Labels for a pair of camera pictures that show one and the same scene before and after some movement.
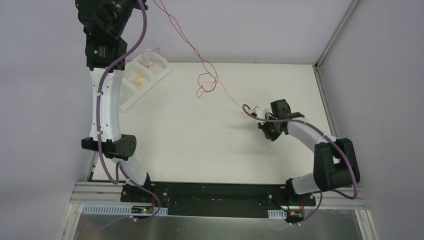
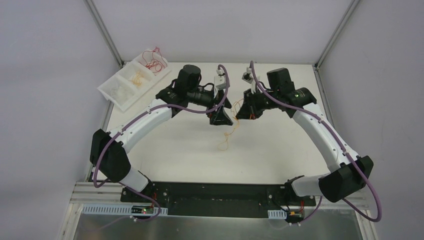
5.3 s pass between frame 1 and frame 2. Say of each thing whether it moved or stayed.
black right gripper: moved
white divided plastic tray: stayed
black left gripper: moved
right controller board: stayed
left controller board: stayed
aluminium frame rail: stayed
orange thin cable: stayed
